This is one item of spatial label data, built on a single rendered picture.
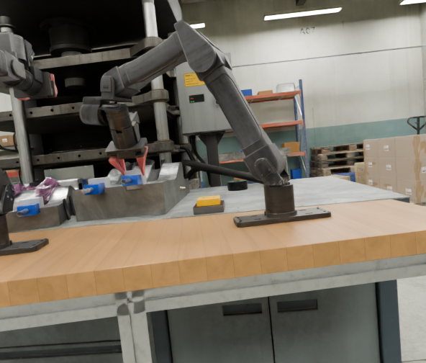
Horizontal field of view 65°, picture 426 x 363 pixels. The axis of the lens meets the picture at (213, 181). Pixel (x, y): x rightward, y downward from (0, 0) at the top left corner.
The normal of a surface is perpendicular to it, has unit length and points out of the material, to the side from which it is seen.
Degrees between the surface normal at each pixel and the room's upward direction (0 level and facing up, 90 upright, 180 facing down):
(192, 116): 90
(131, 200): 90
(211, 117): 90
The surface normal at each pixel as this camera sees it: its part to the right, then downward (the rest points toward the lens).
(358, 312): -0.07, 0.09
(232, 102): -0.34, 0.09
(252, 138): -0.44, -0.11
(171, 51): -0.51, 0.22
